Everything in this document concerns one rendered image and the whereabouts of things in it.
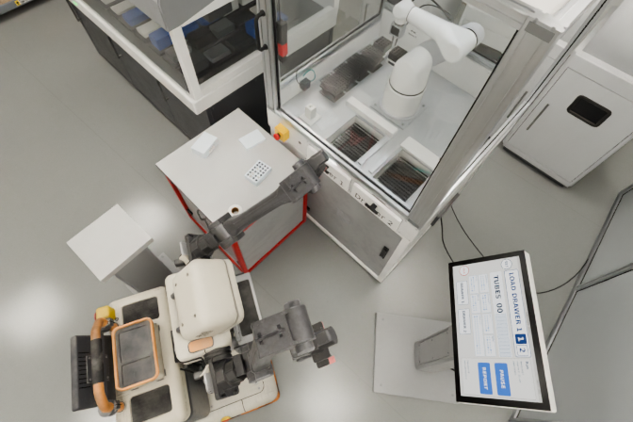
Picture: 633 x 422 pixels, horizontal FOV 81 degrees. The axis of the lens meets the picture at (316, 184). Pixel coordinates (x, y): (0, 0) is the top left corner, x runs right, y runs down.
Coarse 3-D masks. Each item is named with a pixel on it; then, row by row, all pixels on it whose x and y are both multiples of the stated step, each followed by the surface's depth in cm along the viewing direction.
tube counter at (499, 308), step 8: (496, 304) 137; (504, 304) 135; (496, 312) 135; (504, 312) 134; (496, 320) 134; (504, 320) 132; (496, 328) 133; (504, 328) 131; (504, 336) 130; (504, 344) 129; (504, 352) 128
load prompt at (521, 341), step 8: (504, 272) 140; (512, 272) 137; (512, 280) 136; (512, 288) 135; (520, 288) 133; (512, 296) 134; (520, 296) 132; (512, 304) 132; (520, 304) 131; (512, 312) 131; (520, 312) 130; (512, 320) 130; (520, 320) 128; (512, 328) 129; (520, 328) 127; (512, 336) 128; (520, 336) 126; (520, 344) 125; (528, 344) 124; (520, 352) 124; (528, 352) 123
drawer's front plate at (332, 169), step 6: (312, 150) 190; (330, 162) 186; (330, 168) 188; (336, 168) 185; (330, 174) 192; (336, 174) 187; (342, 174) 183; (336, 180) 191; (342, 180) 186; (348, 180) 182; (342, 186) 190; (348, 186) 186
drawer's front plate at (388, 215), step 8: (352, 192) 187; (360, 192) 181; (368, 192) 179; (360, 200) 186; (368, 200) 180; (376, 200) 177; (376, 208) 180; (384, 208) 174; (376, 216) 184; (384, 216) 178; (392, 216) 173; (392, 224) 178
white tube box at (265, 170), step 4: (260, 160) 200; (256, 164) 199; (260, 164) 199; (264, 164) 199; (252, 168) 198; (260, 168) 198; (264, 168) 198; (268, 168) 198; (248, 172) 196; (256, 172) 196; (260, 172) 197; (264, 172) 198; (268, 172) 200; (248, 176) 195; (252, 176) 195; (256, 176) 195; (260, 176) 195; (264, 176) 197; (248, 180) 197; (252, 180) 194; (256, 180) 196; (260, 180) 195; (256, 184) 194
